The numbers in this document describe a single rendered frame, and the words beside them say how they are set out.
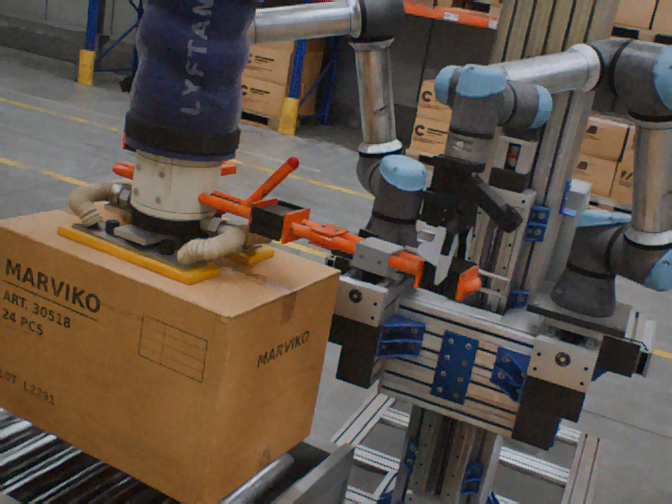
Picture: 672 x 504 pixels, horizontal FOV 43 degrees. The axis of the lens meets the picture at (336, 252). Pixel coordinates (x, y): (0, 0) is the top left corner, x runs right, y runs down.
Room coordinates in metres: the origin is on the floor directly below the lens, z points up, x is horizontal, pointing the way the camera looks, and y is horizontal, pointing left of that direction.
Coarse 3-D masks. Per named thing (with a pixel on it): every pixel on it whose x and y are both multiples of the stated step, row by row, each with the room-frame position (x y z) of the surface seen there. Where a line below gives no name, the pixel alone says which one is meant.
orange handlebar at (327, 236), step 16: (128, 176) 1.68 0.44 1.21; (224, 208) 1.57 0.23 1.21; (240, 208) 1.56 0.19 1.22; (304, 224) 1.54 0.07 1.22; (320, 224) 1.54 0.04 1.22; (320, 240) 1.48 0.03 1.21; (336, 240) 1.47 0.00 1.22; (352, 240) 1.50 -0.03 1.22; (400, 256) 1.45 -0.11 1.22; (416, 256) 1.45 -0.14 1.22; (416, 272) 1.40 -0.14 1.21; (464, 288) 1.36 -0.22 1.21
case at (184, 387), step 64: (0, 256) 1.60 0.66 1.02; (64, 256) 1.52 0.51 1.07; (0, 320) 1.59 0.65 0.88; (64, 320) 1.52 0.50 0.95; (128, 320) 1.45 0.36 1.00; (192, 320) 1.39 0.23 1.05; (256, 320) 1.43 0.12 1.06; (320, 320) 1.66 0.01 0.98; (0, 384) 1.59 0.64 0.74; (64, 384) 1.51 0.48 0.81; (128, 384) 1.44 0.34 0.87; (192, 384) 1.38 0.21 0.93; (256, 384) 1.46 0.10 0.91; (128, 448) 1.43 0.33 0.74; (192, 448) 1.37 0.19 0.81; (256, 448) 1.50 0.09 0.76
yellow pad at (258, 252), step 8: (184, 240) 1.70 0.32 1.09; (248, 248) 1.67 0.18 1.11; (256, 248) 1.70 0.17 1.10; (264, 248) 1.71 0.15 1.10; (272, 248) 1.72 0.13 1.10; (232, 256) 1.65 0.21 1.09; (240, 256) 1.64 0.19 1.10; (248, 256) 1.64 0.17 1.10; (256, 256) 1.66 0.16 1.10; (264, 256) 1.68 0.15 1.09; (272, 256) 1.71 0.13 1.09; (248, 264) 1.63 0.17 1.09
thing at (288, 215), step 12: (252, 204) 1.54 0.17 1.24; (264, 204) 1.57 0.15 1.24; (276, 204) 1.60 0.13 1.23; (288, 204) 1.60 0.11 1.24; (252, 216) 1.53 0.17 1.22; (264, 216) 1.51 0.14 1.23; (276, 216) 1.50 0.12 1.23; (288, 216) 1.50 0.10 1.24; (300, 216) 1.54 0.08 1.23; (252, 228) 1.52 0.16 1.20; (264, 228) 1.51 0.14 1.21; (276, 228) 1.51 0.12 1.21; (288, 228) 1.51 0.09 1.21; (276, 240) 1.50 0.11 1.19; (288, 240) 1.51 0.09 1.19
